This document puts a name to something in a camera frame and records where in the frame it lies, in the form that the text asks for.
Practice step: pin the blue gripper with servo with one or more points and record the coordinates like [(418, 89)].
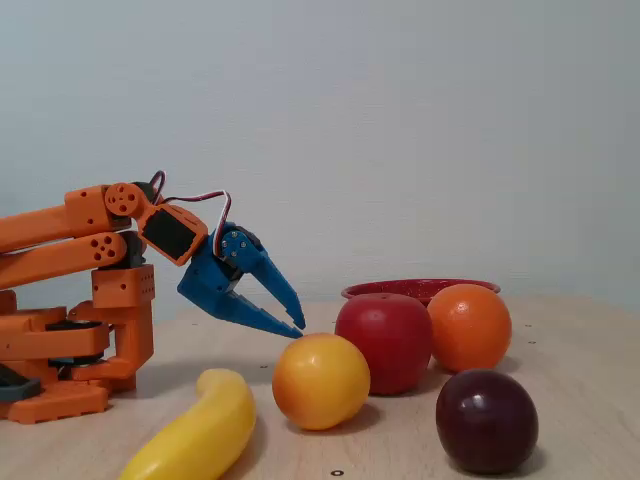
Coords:
[(204, 280)]

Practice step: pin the dark purple toy plum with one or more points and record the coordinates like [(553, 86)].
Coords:
[(487, 422)]

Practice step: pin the orange robot base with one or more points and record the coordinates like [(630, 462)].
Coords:
[(50, 405)]

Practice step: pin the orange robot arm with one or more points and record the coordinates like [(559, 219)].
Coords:
[(45, 225)]

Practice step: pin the red speckled bowl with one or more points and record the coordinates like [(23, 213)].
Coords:
[(400, 287)]

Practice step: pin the yellow orange toy peach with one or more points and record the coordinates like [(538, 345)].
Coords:
[(320, 382)]

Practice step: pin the red toy apple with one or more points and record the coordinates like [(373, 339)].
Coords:
[(390, 345)]

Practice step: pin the yellow toy banana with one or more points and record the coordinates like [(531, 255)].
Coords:
[(200, 435)]

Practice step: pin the orange toy orange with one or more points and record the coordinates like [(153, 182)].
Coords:
[(470, 327)]

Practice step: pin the dark grey table clamp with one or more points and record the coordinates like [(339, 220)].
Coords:
[(20, 390)]

